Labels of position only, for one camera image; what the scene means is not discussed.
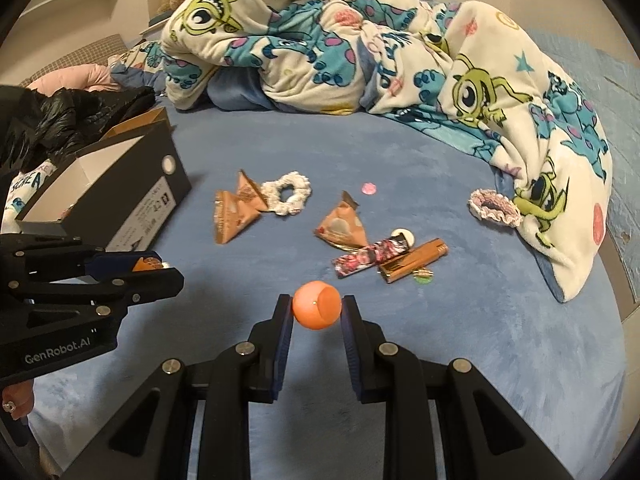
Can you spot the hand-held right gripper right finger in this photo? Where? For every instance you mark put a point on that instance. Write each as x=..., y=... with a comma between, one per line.
x=350, y=350

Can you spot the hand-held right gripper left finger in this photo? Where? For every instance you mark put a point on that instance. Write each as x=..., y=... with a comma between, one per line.
x=284, y=342

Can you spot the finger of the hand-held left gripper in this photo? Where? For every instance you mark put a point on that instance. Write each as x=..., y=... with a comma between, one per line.
x=115, y=261
x=155, y=281

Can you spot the small orange item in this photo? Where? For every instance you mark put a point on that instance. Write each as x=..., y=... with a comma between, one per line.
x=146, y=263

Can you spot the orange ball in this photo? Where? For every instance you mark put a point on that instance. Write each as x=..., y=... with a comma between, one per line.
x=315, y=307

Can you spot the black shoebox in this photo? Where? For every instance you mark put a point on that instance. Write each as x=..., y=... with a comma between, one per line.
x=145, y=195

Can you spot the printed lighter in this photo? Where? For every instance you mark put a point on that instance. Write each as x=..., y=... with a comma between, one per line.
x=365, y=257

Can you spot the orange triangular snack packet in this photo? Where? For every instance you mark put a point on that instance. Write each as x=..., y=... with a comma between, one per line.
x=248, y=191
x=232, y=215
x=342, y=225

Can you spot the person's left hand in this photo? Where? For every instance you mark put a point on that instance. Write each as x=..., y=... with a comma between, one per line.
x=15, y=399

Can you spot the small green charm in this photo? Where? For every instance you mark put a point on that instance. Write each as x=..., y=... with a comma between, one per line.
x=424, y=276

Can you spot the gold foil bar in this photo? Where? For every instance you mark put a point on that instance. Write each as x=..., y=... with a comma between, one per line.
x=415, y=260

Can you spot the white printed pillow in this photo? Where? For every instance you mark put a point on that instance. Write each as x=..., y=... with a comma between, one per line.
x=25, y=185

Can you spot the brown cardboard box lid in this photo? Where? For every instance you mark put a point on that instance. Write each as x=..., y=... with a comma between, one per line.
x=145, y=121

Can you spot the black puffer jacket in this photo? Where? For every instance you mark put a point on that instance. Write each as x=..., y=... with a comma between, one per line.
x=75, y=120

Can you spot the small pink disc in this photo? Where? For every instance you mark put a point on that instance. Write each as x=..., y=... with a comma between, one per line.
x=368, y=188

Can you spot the white scrunchie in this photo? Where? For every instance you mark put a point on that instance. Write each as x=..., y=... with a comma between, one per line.
x=292, y=180

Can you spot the pink scrunchie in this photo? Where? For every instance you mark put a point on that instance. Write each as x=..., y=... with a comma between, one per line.
x=482, y=207

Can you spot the grey checked pillow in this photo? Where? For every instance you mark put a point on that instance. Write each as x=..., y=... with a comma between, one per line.
x=60, y=55

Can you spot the cartoon printed blanket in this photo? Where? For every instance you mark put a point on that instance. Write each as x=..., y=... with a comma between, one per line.
x=350, y=35

